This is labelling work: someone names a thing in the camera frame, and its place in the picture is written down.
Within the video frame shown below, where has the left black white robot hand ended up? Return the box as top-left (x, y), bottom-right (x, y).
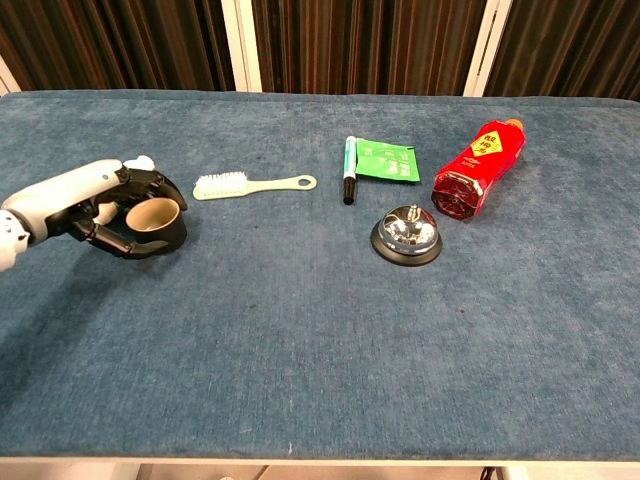
top-left (1, 158), bottom-right (190, 261)

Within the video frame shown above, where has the black cup tan inside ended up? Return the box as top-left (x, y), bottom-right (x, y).
top-left (124, 197), bottom-right (189, 254)

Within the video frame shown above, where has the mint green brush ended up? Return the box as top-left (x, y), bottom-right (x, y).
top-left (192, 171), bottom-right (319, 202)

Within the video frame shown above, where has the dark pleated curtain panel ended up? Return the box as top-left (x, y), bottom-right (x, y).
top-left (484, 0), bottom-right (640, 103)
top-left (249, 0), bottom-right (487, 96)
top-left (0, 0), bottom-right (236, 94)

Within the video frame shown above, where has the blue table cloth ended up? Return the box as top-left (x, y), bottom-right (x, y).
top-left (0, 89), bottom-right (640, 461)

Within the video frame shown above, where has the green black marker pen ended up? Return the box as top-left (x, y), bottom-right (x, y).
top-left (342, 135), bottom-right (359, 206)

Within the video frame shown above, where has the green foil packet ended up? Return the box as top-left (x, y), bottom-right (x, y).
top-left (353, 138), bottom-right (422, 184)

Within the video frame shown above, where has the chrome call bell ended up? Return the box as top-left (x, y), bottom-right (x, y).
top-left (370, 202), bottom-right (444, 267)

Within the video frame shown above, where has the red labelled drink bottle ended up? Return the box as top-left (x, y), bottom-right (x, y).
top-left (431, 117), bottom-right (528, 220)

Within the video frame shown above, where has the white frame post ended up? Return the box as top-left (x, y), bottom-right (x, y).
top-left (0, 53), bottom-right (22, 97)
top-left (221, 0), bottom-right (264, 94)
top-left (462, 0), bottom-right (515, 98)

